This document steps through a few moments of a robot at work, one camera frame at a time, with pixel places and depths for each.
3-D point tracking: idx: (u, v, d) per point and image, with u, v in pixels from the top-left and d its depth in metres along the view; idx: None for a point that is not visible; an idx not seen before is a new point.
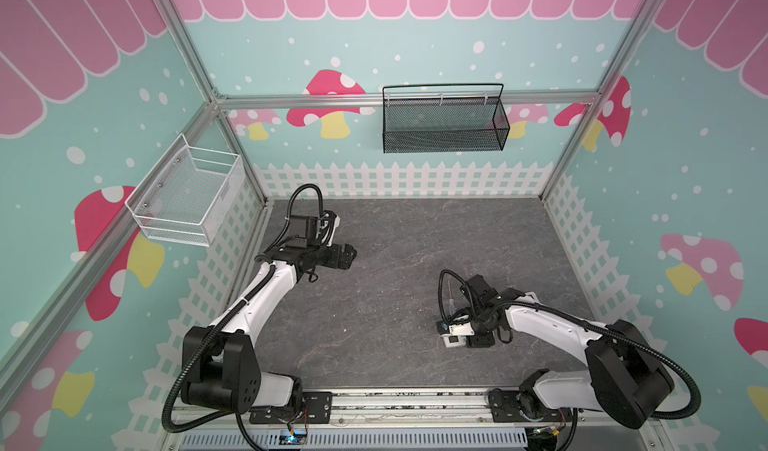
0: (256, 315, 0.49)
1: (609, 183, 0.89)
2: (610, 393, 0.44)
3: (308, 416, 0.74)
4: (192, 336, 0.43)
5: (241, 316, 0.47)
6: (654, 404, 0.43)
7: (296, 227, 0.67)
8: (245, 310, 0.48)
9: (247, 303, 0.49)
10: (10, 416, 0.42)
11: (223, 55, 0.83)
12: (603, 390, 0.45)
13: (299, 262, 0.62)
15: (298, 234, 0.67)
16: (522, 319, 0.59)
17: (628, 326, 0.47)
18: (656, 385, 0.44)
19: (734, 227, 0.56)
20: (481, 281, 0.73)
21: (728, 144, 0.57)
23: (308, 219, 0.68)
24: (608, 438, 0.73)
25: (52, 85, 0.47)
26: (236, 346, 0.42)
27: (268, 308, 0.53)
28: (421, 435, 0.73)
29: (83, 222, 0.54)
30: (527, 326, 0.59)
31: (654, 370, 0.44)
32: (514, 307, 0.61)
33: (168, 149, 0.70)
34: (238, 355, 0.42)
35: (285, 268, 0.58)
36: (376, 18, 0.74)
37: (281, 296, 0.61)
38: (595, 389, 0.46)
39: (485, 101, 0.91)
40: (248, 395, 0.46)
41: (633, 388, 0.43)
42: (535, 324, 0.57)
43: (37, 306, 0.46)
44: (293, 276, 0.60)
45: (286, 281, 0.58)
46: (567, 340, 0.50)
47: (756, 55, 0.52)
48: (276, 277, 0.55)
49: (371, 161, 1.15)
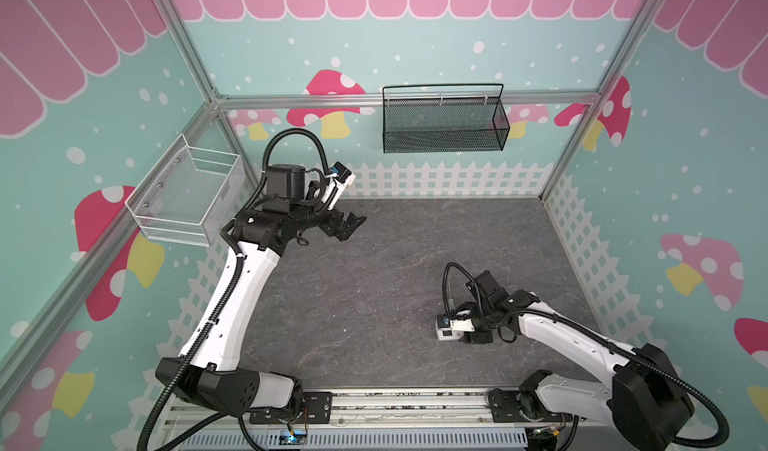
0: (232, 333, 0.42)
1: (609, 183, 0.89)
2: (632, 420, 0.43)
3: (308, 416, 0.74)
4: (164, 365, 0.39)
5: (211, 342, 0.40)
6: (674, 431, 0.42)
7: (275, 183, 0.50)
8: (215, 332, 0.41)
9: (216, 323, 0.41)
10: (10, 416, 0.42)
11: (223, 55, 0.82)
12: (623, 415, 0.44)
13: (278, 232, 0.47)
15: (278, 193, 0.51)
16: (536, 328, 0.56)
17: (655, 351, 0.44)
18: (679, 412, 0.43)
19: (735, 228, 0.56)
20: (492, 280, 0.68)
21: (728, 144, 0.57)
23: (290, 173, 0.51)
24: (608, 438, 0.73)
25: (52, 85, 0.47)
26: (211, 383, 0.38)
27: (246, 314, 0.45)
28: (421, 435, 0.73)
29: (83, 222, 0.54)
30: (541, 335, 0.56)
31: (679, 397, 0.43)
32: (529, 316, 0.57)
33: (168, 150, 0.70)
34: (214, 391, 0.38)
35: (259, 257, 0.45)
36: (376, 18, 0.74)
37: (264, 285, 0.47)
38: (614, 411, 0.45)
39: (485, 101, 0.91)
40: (245, 398, 0.45)
41: (660, 418, 0.41)
42: (551, 336, 0.54)
43: (36, 306, 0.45)
44: (270, 259, 0.47)
45: (263, 271, 0.47)
46: (588, 358, 0.48)
47: (756, 55, 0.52)
48: (247, 273, 0.44)
49: (371, 161, 1.15)
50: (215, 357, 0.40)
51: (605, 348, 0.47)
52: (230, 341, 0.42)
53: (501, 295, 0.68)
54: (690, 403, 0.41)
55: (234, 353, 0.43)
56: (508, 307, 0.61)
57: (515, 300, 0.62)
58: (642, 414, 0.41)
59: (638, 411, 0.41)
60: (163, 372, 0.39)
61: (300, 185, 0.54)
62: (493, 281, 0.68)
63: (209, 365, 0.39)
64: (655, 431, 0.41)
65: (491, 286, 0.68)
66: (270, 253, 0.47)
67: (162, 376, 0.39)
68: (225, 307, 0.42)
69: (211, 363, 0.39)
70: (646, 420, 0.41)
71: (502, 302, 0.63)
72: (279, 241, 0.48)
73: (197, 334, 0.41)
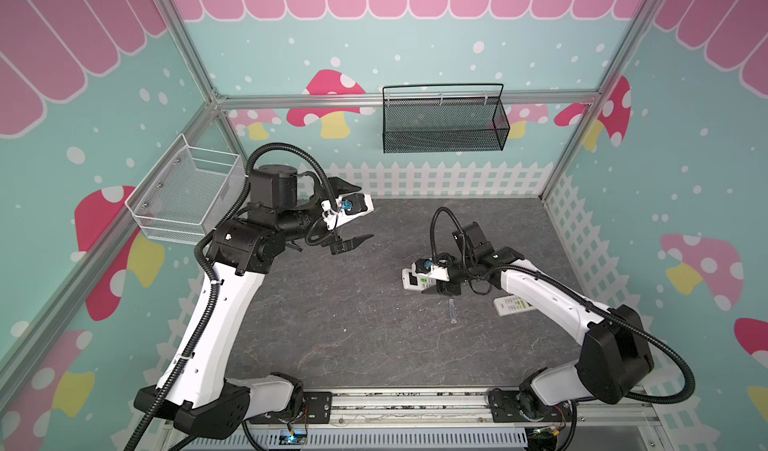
0: (209, 367, 0.39)
1: (609, 183, 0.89)
2: (596, 373, 0.45)
3: (308, 416, 0.74)
4: (144, 394, 0.38)
5: (187, 378, 0.38)
6: (632, 384, 0.44)
7: (260, 191, 0.43)
8: (190, 367, 0.38)
9: (191, 359, 0.38)
10: (10, 416, 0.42)
11: (223, 54, 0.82)
12: (588, 368, 0.46)
13: (259, 250, 0.41)
15: (264, 202, 0.44)
16: (517, 283, 0.57)
17: (628, 312, 0.45)
18: (640, 368, 0.45)
19: (735, 228, 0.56)
20: (478, 230, 0.66)
21: (728, 144, 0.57)
23: (276, 180, 0.44)
24: (608, 438, 0.73)
25: (53, 85, 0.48)
26: (187, 423, 0.36)
27: (227, 338, 0.41)
28: (420, 435, 0.73)
29: (83, 222, 0.54)
30: (521, 290, 0.57)
31: (642, 355, 0.45)
32: (512, 271, 0.57)
33: (168, 149, 0.70)
34: (191, 430, 0.36)
35: (238, 282, 0.40)
36: (376, 18, 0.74)
37: (249, 302, 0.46)
38: (579, 364, 0.47)
39: (485, 101, 0.91)
40: (233, 418, 0.44)
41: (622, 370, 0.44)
42: (532, 293, 0.54)
43: (36, 306, 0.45)
44: (251, 281, 0.42)
45: (244, 295, 0.42)
46: (563, 315, 0.49)
47: (756, 55, 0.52)
48: (225, 301, 0.39)
49: (371, 161, 1.15)
50: (191, 394, 0.37)
51: (582, 306, 0.48)
52: (207, 377, 0.39)
53: (486, 248, 0.67)
54: (652, 360, 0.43)
55: (213, 384, 0.40)
56: (492, 263, 0.60)
57: (499, 256, 0.62)
58: (606, 366, 0.43)
59: (603, 365, 0.43)
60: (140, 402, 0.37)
61: (288, 192, 0.46)
62: (481, 233, 0.67)
63: (184, 405, 0.37)
64: (615, 383, 0.43)
65: (477, 239, 0.66)
66: (251, 275, 0.41)
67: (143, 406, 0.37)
68: (200, 339, 0.38)
69: (187, 401, 0.37)
70: (610, 372, 0.43)
71: (487, 257, 0.62)
72: (261, 259, 0.42)
73: (172, 368, 0.38)
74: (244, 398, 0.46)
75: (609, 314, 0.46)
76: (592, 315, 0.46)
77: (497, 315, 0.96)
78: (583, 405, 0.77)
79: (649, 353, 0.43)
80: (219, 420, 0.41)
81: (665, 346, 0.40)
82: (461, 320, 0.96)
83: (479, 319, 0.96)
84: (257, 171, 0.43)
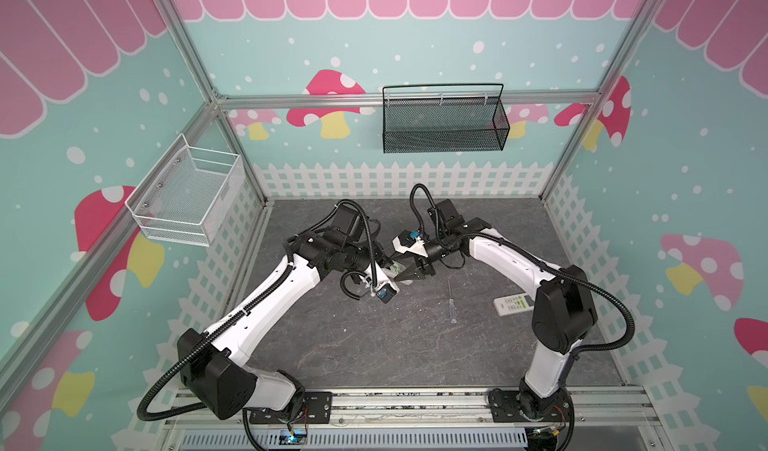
0: (256, 329, 0.45)
1: (609, 183, 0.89)
2: (546, 326, 0.50)
3: (308, 416, 0.74)
4: (186, 340, 0.42)
5: (236, 330, 0.43)
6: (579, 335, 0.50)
7: (340, 219, 0.58)
8: (241, 323, 0.44)
9: (246, 315, 0.44)
10: (11, 416, 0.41)
11: (223, 55, 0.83)
12: (537, 321, 0.52)
13: (326, 258, 0.52)
15: (338, 227, 0.58)
16: (484, 250, 0.61)
17: (578, 270, 0.51)
18: (584, 321, 0.51)
19: (734, 228, 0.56)
20: (450, 206, 0.71)
21: (728, 144, 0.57)
23: (356, 215, 0.59)
24: (608, 438, 0.73)
25: (52, 85, 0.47)
26: (217, 370, 0.39)
27: (273, 317, 0.47)
28: (421, 435, 0.73)
29: (83, 222, 0.54)
30: (487, 257, 0.61)
31: (587, 309, 0.50)
32: (478, 239, 0.62)
33: (168, 149, 0.70)
34: (219, 379, 0.39)
35: (305, 272, 0.49)
36: (376, 18, 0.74)
37: (298, 298, 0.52)
38: (532, 319, 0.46)
39: (485, 101, 0.91)
40: (236, 401, 0.45)
41: (566, 320, 0.49)
42: (496, 257, 0.59)
43: (36, 307, 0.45)
44: (313, 278, 0.51)
45: (302, 286, 0.50)
46: (522, 276, 0.54)
47: (756, 55, 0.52)
48: (290, 281, 0.48)
49: (371, 160, 1.15)
50: (232, 344, 0.42)
51: (537, 267, 0.53)
52: (251, 335, 0.44)
53: (458, 221, 0.71)
54: (596, 315, 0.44)
55: (248, 349, 0.44)
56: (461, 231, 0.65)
57: (468, 226, 0.66)
58: (554, 317, 0.48)
59: (550, 317, 0.49)
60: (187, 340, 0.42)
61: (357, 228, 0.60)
62: (453, 207, 0.71)
63: (225, 351, 0.41)
64: (561, 332, 0.48)
65: (449, 212, 0.71)
66: (315, 272, 0.51)
67: (183, 349, 0.41)
68: (259, 304, 0.46)
69: (228, 349, 0.41)
70: (556, 322, 0.48)
71: (456, 227, 0.66)
72: (325, 265, 0.53)
73: (228, 318, 0.44)
74: (253, 387, 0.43)
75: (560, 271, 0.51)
76: (545, 273, 0.52)
77: (497, 315, 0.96)
78: (583, 406, 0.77)
79: (593, 307, 0.51)
80: (232, 391, 0.43)
81: (608, 294, 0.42)
82: (461, 320, 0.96)
83: (479, 319, 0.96)
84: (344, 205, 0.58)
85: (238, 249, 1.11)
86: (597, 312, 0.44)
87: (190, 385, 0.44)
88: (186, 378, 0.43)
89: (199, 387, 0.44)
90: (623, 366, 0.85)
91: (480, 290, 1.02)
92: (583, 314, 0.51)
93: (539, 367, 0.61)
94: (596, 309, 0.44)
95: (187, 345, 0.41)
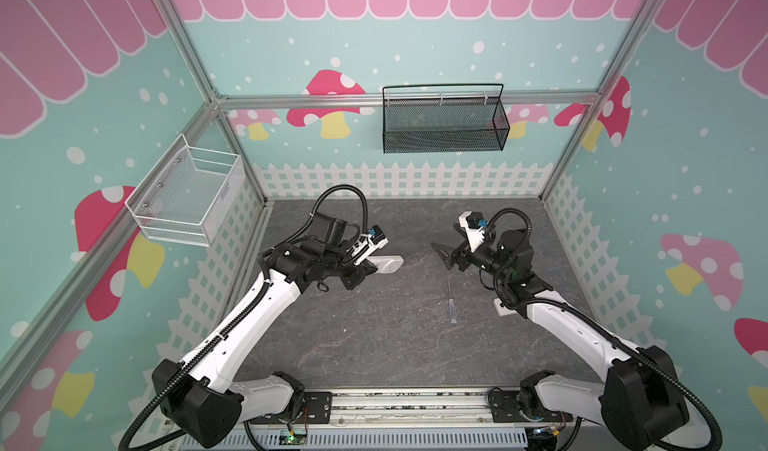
0: (233, 354, 0.43)
1: (609, 183, 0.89)
2: (620, 415, 0.43)
3: (308, 416, 0.74)
4: (161, 371, 0.40)
5: (214, 357, 0.41)
6: (661, 431, 0.42)
7: (317, 227, 0.56)
8: (219, 349, 0.42)
9: (222, 340, 0.43)
10: (10, 416, 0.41)
11: (223, 55, 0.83)
12: (611, 406, 0.44)
13: (305, 270, 0.51)
15: (317, 235, 0.56)
16: (545, 315, 0.56)
17: (659, 353, 0.44)
18: (669, 416, 0.42)
19: (734, 229, 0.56)
20: (529, 254, 0.59)
21: (728, 143, 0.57)
23: (333, 222, 0.57)
24: (607, 439, 0.73)
25: (53, 85, 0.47)
26: (196, 401, 0.38)
27: (251, 339, 0.46)
28: (420, 435, 0.73)
29: (83, 222, 0.54)
30: (546, 321, 0.56)
31: (674, 403, 0.42)
32: (537, 304, 0.57)
33: (168, 150, 0.70)
34: (198, 409, 0.37)
35: (282, 287, 0.48)
36: (376, 18, 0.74)
37: (278, 314, 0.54)
38: (603, 403, 0.45)
39: (485, 101, 0.91)
40: (221, 428, 0.44)
41: (647, 416, 0.41)
42: (558, 325, 0.54)
43: (36, 307, 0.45)
44: (292, 292, 0.50)
45: (281, 302, 0.49)
46: (588, 348, 0.48)
47: (755, 55, 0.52)
48: (267, 300, 0.47)
49: (371, 161, 1.15)
50: (210, 371, 0.40)
51: (608, 342, 0.47)
52: (229, 360, 0.42)
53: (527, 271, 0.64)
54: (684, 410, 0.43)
55: (228, 375, 0.43)
56: (520, 293, 0.60)
57: (528, 285, 0.62)
58: (628, 406, 0.41)
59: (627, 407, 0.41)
60: (160, 376, 0.40)
61: (338, 233, 0.59)
62: (531, 257, 0.60)
63: (203, 380, 0.39)
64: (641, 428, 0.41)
65: (524, 261, 0.60)
66: (294, 286, 0.50)
67: (158, 381, 0.39)
68: (235, 328, 0.44)
69: (206, 377, 0.40)
70: (634, 414, 0.41)
71: (516, 285, 0.63)
72: (304, 278, 0.52)
73: (203, 347, 0.42)
74: (238, 412, 0.46)
75: (640, 355, 0.44)
76: (618, 351, 0.45)
77: (497, 316, 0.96)
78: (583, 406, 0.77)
79: (682, 402, 0.43)
80: (216, 418, 0.42)
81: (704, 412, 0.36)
82: (461, 320, 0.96)
83: (479, 319, 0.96)
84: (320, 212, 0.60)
85: (238, 249, 1.11)
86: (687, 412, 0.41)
87: (171, 416, 0.43)
88: (169, 410, 0.41)
89: (184, 418, 0.39)
90: None
91: (480, 290, 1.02)
92: (668, 410, 0.43)
93: (565, 399, 0.58)
94: (684, 404, 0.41)
95: (162, 377, 0.39)
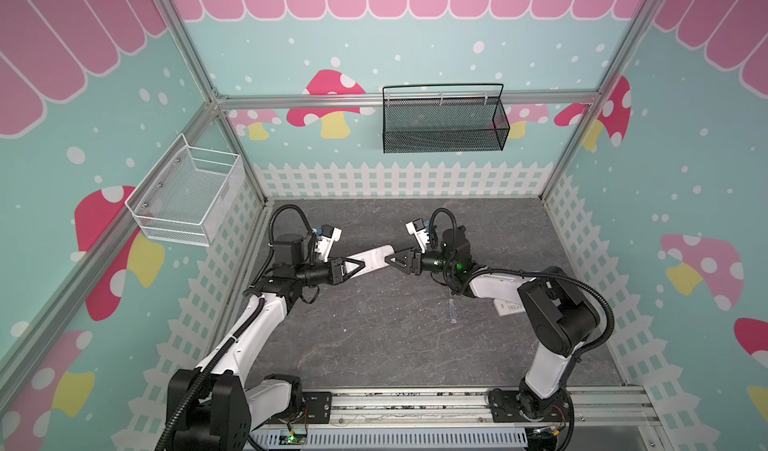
0: (246, 352, 0.47)
1: (609, 183, 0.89)
2: (543, 326, 0.51)
3: (308, 416, 0.74)
4: (178, 379, 0.41)
5: (229, 355, 0.45)
6: (578, 328, 0.50)
7: (281, 254, 0.64)
8: (235, 348, 0.47)
9: (236, 341, 0.48)
10: (10, 416, 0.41)
11: (223, 55, 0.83)
12: (536, 324, 0.52)
13: (290, 293, 0.61)
15: (284, 260, 0.64)
16: (480, 282, 0.67)
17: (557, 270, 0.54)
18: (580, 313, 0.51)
19: (735, 229, 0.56)
20: (467, 246, 0.71)
21: (728, 143, 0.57)
23: (291, 244, 0.64)
24: (608, 439, 0.73)
25: (52, 85, 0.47)
26: (225, 388, 0.41)
27: (258, 343, 0.51)
28: (421, 435, 0.73)
29: (83, 222, 0.54)
30: (483, 286, 0.67)
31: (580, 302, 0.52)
32: (474, 279, 0.69)
33: (168, 149, 0.70)
34: (228, 397, 0.40)
35: (275, 301, 0.56)
36: (376, 18, 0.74)
37: (272, 328, 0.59)
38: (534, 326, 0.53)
39: (485, 101, 0.91)
40: (236, 439, 0.43)
41: (556, 315, 0.50)
42: (490, 284, 0.64)
43: (36, 307, 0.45)
44: (282, 309, 0.58)
45: (275, 314, 0.56)
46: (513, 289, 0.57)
47: (755, 55, 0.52)
48: (266, 310, 0.54)
49: (371, 160, 1.15)
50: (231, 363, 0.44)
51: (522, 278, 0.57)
52: (245, 357, 0.47)
53: (468, 263, 0.77)
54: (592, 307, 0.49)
55: (245, 369, 0.47)
56: (463, 277, 0.71)
57: (469, 271, 0.73)
58: (540, 312, 0.50)
59: (539, 312, 0.50)
60: (177, 386, 0.41)
61: (298, 252, 0.66)
62: (469, 248, 0.72)
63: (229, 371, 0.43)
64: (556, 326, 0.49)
65: (464, 253, 0.72)
66: (284, 304, 0.59)
67: (176, 389, 0.41)
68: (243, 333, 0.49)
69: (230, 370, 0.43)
70: (544, 315, 0.50)
71: (461, 273, 0.74)
72: (291, 299, 0.61)
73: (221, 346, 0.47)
74: (249, 425, 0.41)
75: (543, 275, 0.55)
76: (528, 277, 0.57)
77: (497, 315, 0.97)
78: (584, 406, 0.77)
79: (585, 300, 0.52)
80: (237, 419, 0.43)
81: (587, 286, 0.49)
82: (461, 320, 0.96)
83: (479, 319, 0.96)
84: (276, 240, 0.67)
85: (238, 249, 1.11)
86: (597, 311, 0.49)
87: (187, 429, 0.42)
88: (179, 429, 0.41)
89: (194, 437, 0.41)
90: (623, 366, 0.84)
91: None
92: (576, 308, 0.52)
93: (539, 367, 0.61)
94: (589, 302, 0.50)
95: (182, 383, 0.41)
